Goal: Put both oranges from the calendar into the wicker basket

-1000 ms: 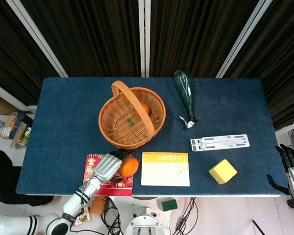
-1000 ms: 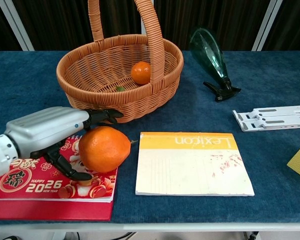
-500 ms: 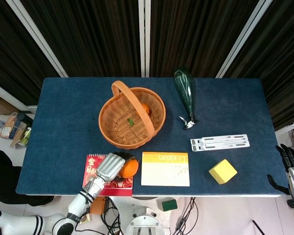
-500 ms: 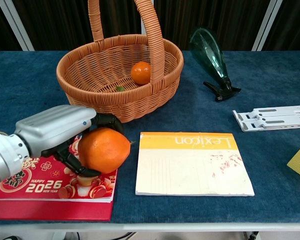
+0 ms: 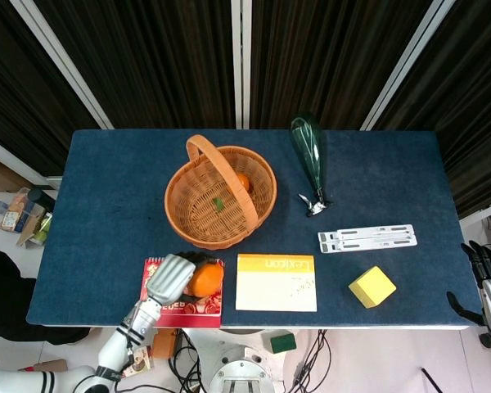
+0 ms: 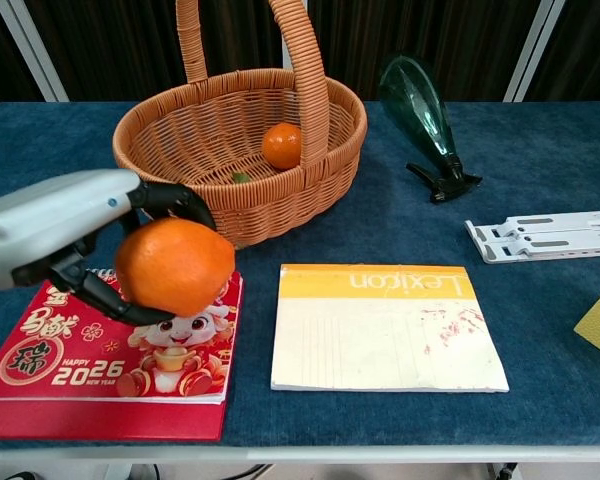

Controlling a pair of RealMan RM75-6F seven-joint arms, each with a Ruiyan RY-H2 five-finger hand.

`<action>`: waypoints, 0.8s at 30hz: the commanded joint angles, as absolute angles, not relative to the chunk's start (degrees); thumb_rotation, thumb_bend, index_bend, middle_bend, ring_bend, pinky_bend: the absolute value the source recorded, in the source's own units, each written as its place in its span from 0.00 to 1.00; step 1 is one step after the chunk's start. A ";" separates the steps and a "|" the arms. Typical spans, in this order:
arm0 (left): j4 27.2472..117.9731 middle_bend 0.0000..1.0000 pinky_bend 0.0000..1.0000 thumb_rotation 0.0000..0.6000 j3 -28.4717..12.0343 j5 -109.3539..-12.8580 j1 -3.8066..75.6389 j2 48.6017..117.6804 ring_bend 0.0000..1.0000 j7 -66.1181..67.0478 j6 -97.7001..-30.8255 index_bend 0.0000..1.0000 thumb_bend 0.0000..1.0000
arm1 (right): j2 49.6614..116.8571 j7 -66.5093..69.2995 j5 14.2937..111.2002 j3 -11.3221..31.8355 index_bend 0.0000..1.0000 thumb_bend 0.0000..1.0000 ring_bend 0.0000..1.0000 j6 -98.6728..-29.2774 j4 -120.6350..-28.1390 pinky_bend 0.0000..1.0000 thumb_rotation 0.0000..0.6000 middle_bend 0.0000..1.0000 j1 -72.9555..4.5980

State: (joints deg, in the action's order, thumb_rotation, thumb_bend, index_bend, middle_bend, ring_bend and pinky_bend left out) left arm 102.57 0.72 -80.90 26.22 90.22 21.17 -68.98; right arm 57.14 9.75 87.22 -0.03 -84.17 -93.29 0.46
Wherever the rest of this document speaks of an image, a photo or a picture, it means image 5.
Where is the black cable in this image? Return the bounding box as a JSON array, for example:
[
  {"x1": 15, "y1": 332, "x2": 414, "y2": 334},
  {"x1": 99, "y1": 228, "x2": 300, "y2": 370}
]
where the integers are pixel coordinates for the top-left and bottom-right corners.
[
  {"x1": 296, "y1": 329, "x2": 333, "y2": 393},
  {"x1": 167, "y1": 327, "x2": 208, "y2": 393}
]

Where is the white frame post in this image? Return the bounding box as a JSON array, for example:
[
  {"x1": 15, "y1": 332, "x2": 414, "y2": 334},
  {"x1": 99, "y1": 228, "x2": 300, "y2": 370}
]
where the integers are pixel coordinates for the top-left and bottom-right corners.
[
  {"x1": 230, "y1": 0, "x2": 253, "y2": 130},
  {"x1": 359, "y1": 0, "x2": 456, "y2": 131},
  {"x1": 9, "y1": 0, "x2": 115, "y2": 130}
]

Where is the cardboard box with clutter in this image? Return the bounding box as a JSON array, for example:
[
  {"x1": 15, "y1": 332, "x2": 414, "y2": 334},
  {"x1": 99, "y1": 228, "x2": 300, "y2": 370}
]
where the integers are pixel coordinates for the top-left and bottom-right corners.
[{"x1": 0, "y1": 187, "x2": 56, "y2": 247}]

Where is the black fabric bag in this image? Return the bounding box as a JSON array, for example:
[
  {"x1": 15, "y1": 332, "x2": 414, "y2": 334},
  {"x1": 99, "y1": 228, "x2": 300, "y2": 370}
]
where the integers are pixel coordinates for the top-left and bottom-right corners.
[{"x1": 0, "y1": 244, "x2": 89, "y2": 344}]

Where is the woven wicker basket with handle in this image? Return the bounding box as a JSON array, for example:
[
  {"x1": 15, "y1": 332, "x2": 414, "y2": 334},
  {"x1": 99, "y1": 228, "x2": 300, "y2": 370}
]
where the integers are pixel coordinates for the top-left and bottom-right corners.
[{"x1": 164, "y1": 134, "x2": 278, "y2": 251}]

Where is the large pointed orange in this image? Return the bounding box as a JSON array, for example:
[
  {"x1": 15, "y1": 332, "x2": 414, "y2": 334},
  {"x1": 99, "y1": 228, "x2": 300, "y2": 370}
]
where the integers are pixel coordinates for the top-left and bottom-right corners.
[{"x1": 187, "y1": 264, "x2": 224, "y2": 298}]

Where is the yellow white Lexicon notebook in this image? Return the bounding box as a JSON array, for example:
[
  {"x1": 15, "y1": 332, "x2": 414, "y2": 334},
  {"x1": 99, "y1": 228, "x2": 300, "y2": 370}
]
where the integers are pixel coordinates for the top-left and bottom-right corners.
[{"x1": 234, "y1": 253, "x2": 318, "y2": 313}]

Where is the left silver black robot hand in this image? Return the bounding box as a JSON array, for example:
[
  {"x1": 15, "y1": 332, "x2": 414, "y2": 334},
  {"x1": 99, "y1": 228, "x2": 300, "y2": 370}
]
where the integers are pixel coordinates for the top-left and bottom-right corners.
[{"x1": 146, "y1": 251, "x2": 226, "y2": 307}]

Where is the yellow foam cube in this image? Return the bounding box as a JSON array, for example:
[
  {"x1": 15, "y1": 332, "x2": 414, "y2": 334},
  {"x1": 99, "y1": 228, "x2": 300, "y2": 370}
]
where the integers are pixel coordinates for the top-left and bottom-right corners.
[{"x1": 348, "y1": 265, "x2": 397, "y2": 309}]

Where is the white folding stand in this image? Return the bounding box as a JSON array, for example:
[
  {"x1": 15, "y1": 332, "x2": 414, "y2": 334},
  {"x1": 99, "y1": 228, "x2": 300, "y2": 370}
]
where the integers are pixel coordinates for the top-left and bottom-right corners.
[{"x1": 318, "y1": 224, "x2": 419, "y2": 254}]

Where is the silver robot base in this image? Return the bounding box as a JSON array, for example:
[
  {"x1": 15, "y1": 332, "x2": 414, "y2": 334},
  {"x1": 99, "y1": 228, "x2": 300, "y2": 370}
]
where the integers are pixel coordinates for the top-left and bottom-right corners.
[{"x1": 208, "y1": 341, "x2": 277, "y2": 393}]

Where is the dark green glass bottle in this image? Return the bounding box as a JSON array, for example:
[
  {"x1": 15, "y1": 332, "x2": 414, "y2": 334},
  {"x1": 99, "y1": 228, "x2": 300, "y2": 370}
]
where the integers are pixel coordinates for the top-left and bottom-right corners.
[{"x1": 290, "y1": 114, "x2": 335, "y2": 219}]

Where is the green block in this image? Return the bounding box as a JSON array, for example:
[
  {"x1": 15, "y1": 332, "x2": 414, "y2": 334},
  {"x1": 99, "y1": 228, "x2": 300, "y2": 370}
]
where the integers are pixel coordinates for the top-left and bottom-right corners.
[{"x1": 269, "y1": 333, "x2": 298, "y2": 354}]

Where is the blue table cloth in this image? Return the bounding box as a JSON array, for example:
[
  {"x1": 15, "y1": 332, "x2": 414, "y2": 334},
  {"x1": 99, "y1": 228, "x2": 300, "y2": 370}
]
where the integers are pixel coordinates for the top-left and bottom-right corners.
[{"x1": 26, "y1": 129, "x2": 482, "y2": 328}]

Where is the printed brown packet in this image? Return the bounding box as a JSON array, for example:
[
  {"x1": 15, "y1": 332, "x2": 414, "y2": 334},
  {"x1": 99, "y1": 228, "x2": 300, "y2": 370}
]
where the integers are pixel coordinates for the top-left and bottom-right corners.
[{"x1": 124, "y1": 347, "x2": 153, "y2": 377}]

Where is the red 2026 spiral calendar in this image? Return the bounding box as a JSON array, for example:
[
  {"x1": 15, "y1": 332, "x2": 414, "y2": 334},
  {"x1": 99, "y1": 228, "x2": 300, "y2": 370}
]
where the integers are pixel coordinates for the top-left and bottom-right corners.
[{"x1": 140, "y1": 256, "x2": 225, "y2": 328}]

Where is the orange box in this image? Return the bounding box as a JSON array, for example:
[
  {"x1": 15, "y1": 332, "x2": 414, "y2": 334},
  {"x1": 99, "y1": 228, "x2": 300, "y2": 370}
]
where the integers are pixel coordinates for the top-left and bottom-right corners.
[{"x1": 152, "y1": 329, "x2": 178, "y2": 359}]

